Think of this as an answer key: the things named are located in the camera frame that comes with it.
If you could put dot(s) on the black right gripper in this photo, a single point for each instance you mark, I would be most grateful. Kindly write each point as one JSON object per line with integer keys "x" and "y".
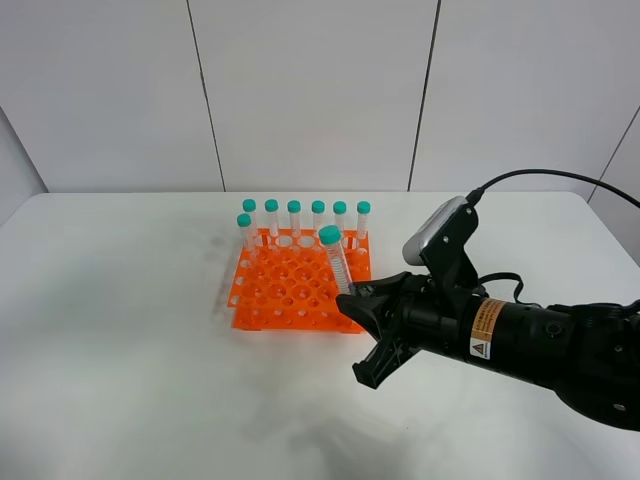
{"x": 423, "y": 320}

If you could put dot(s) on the test tube with teal cap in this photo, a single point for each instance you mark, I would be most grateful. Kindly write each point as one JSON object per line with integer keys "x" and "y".
{"x": 331, "y": 239}

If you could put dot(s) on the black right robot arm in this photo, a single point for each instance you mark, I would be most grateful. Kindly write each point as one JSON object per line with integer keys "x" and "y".
{"x": 588, "y": 355}

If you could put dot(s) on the orange test tube rack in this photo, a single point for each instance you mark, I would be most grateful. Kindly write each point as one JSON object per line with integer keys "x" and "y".
{"x": 286, "y": 285}

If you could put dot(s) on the rack tube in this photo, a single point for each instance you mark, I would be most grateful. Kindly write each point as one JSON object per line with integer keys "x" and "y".
{"x": 318, "y": 211}
{"x": 340, "y": 210}
{"x": 363, "y": 210}
{"x": 249, "y": 207}
{"x": 245, "y": 225}
{"x": 294, "y": 209}
{"x": 272, "y": 209}

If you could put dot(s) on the rack tube front left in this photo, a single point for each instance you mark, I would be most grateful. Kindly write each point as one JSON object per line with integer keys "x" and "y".
{"x": 245, "y": 225}

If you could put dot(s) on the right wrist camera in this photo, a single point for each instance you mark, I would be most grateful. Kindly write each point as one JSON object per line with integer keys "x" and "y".
{"x": 439, "y": 245}

